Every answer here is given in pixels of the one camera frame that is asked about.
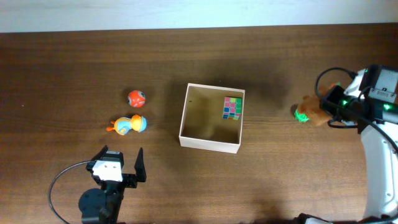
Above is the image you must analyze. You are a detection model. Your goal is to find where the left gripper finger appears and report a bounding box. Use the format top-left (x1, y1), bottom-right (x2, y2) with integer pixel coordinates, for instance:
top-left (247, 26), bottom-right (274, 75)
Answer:
top-left (134, 147), bottom-right (147, 182)
top-left (91, 145), bottom-right (108, 161)

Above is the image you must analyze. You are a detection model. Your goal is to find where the brown plush toy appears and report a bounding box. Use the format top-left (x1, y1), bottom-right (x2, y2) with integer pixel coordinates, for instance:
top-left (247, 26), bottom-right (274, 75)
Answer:
top-left (295, 93), bottom-right (332, 126)

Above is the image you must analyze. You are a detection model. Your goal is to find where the green spiky ball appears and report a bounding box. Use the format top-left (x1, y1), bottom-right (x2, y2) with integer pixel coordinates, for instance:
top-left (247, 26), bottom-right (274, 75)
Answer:
top-left (294, 110), bottom-right (310, 123)

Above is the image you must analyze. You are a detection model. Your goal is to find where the pastel puzzle cube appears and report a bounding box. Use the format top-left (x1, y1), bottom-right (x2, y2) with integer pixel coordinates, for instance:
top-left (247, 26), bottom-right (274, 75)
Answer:
top-left (223, 96), bottom-right (243, 120)

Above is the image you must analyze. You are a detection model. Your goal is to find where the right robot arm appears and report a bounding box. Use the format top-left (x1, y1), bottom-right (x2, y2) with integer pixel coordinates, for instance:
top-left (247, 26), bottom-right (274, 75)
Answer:
top-left (297, 85), bottom-right (397, 223)

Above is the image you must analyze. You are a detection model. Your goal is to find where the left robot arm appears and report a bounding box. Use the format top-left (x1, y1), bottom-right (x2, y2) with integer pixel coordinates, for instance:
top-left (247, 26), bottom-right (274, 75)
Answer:
top-left (78, 146), bottom-right (147, 224)

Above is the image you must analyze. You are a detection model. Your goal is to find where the blue orange duck toy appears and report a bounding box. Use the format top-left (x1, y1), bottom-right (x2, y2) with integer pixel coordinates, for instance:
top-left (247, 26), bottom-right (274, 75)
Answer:
top-left (106, 114), bottom-right (147, 136)

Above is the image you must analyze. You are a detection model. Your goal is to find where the orange ball toy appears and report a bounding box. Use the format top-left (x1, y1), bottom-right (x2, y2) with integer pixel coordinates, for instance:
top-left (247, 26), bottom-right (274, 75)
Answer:
top-left (127, 90), bottom-right (146, 108)

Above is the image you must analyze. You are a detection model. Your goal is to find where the white cardboard box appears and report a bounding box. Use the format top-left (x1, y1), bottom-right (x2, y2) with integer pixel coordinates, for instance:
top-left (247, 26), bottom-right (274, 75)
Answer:
top-left (178, 83), bottom-right (245, 154)

